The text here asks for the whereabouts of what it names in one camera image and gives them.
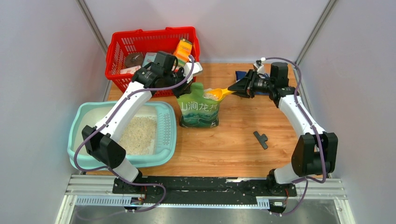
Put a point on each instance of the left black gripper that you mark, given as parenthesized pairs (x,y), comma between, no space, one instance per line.
(184,89)

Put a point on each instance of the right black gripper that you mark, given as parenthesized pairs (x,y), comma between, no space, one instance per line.
(247,83)

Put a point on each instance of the yellow plastic scoop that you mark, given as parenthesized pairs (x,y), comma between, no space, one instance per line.
(217,94)

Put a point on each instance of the green litter bag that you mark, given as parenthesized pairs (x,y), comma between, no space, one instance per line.
(197,111)

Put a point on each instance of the black bag clip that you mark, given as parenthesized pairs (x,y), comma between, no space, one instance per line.
(262,139)

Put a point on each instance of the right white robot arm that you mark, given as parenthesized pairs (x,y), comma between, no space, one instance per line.
(316,149)

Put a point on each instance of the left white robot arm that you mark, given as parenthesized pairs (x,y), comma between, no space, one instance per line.
(101,140)

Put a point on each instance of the teal small box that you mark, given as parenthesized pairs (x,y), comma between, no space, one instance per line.
(149,57)

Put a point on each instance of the brown round box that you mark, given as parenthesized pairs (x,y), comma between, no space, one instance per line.
(133,59)

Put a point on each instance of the teal plastic litter box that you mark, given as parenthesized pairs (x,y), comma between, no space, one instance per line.
(166,131)

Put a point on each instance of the beige cat litter pile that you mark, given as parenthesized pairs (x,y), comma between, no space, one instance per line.
(139,136)

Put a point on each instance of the blue white snack bag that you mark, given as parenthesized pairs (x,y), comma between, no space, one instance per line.
(240,75)

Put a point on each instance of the orange green sponge pack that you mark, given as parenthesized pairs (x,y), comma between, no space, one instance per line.
(182,51)

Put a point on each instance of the white pink sponge pack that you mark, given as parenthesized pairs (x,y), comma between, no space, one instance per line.
(130,70)

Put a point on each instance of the red plastic shopping basket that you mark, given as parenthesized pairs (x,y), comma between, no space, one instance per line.
(139,41)

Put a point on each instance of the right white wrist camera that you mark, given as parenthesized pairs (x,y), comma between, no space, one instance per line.
(258,65)

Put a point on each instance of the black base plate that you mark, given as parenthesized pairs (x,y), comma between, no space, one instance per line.
(203,190)

